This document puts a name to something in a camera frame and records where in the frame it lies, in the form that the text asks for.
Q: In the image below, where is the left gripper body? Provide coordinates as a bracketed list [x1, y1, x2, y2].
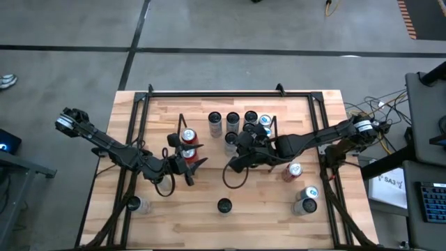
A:
[167, 132, 195, 186]

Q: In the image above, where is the red Coke can white script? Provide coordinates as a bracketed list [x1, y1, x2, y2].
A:
[281, 162, 304, 183]

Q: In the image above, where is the yellow hanging cable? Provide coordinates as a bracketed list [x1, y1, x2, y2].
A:
[324, 0, 341, 17]

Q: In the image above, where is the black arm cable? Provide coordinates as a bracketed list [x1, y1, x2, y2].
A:
[153, 148, 175, 198]
[222, 162, 250, 190]

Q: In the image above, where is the black desk leg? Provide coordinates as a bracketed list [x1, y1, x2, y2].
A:
[360, 144, 417, 179]

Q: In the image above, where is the black backlit keyboard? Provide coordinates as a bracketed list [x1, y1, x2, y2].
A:
[419, 181, 446, 225]

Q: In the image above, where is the black floor cable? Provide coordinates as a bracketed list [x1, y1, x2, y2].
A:
[343, 89, 408, 156]

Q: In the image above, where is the white printed paper sheet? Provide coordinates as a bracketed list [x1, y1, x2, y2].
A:
[368, 167, 408, 210]

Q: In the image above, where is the red Coke can black script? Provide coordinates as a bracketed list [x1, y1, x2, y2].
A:
[180, 148, 199, 165]

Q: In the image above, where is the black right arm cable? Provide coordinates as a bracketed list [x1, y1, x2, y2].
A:
[222, 162, 250, 190]

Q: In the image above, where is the black mat orange striped edge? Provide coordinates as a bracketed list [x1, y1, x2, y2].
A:
[397, 0, 446, 41]

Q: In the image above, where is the black device blue light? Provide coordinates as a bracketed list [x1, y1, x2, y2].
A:
[0, 128, 22, 157]

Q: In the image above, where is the grey desk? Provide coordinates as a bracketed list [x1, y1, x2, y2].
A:
[402, 160, 446, 251]
[0, 150, 58, 245]

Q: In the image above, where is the person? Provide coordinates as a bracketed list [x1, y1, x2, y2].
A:
[0, 73, 18, 91]

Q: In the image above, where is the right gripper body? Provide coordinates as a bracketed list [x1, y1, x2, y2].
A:
[228, 124, 279, 174]

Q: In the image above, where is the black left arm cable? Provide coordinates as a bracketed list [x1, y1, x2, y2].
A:
[153, 148, 175, 198]

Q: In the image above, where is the black aluminium table frame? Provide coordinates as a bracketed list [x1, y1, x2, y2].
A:
[75, 83, 379, 250]

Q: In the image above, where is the teal palm Celsius can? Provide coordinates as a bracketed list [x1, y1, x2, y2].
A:
[217, 197, 233, 218]

